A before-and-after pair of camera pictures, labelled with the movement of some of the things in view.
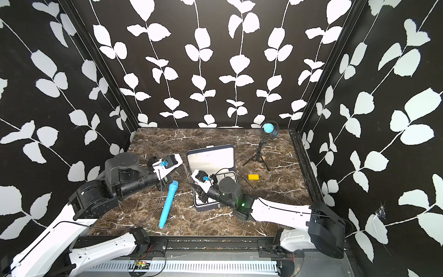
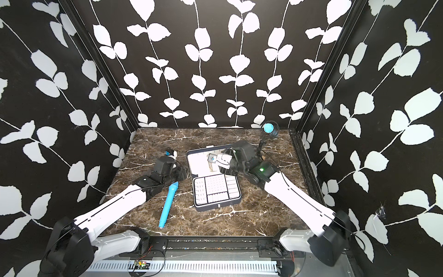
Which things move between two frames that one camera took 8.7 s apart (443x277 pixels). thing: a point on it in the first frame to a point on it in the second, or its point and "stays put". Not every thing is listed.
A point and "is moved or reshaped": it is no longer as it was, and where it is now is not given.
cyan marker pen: (173, 190) stays put
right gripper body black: (219, 194) to (235, 165)
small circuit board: (139, 265) stays put
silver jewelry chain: (188, 173) is moved or reshaped
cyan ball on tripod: (268, 127) stays put
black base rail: (254, 248) stays put
